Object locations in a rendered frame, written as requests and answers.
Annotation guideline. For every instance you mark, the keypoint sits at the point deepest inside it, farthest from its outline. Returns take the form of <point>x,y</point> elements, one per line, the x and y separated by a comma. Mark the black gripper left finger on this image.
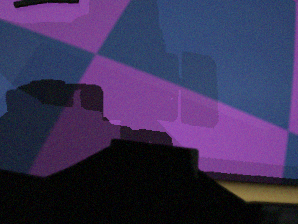
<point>71,196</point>

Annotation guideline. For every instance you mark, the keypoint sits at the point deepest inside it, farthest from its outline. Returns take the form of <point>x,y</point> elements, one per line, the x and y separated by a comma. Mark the black thin bar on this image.
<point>21,3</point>

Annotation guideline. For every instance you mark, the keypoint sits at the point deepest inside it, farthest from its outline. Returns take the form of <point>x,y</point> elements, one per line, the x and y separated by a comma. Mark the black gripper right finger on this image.
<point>217,205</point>

